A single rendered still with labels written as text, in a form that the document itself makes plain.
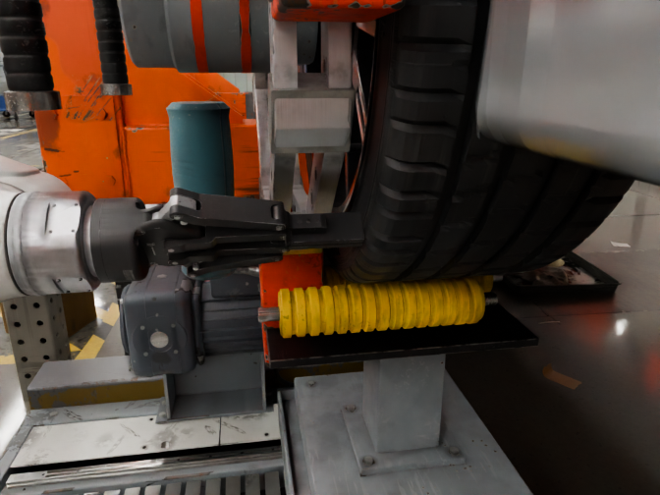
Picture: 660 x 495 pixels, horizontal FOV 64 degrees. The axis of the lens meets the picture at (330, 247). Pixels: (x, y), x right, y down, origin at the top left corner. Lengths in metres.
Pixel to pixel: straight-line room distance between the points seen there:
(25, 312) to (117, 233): 1.00
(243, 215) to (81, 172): 0.75
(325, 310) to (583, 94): 0.43
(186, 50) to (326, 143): 0.25
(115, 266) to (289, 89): 0.21
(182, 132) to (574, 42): 0.61
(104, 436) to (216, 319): 0.35
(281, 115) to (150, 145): 0.74
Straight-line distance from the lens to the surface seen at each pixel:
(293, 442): 1.02
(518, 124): 0.27
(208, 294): 1.05
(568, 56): 0.24
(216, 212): 0.45
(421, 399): 0.82
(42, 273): 0.49
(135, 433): 1.22
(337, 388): 1.01
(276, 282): 0.68
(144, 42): 0.65
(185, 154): 0.78
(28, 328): 1.47
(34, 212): 0.49
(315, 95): 0.42
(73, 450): 1.22
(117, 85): 0.86
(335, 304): 0.61
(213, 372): 1.25
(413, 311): 0.63
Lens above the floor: 0.78
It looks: 18 degrees down
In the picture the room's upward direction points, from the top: straight up
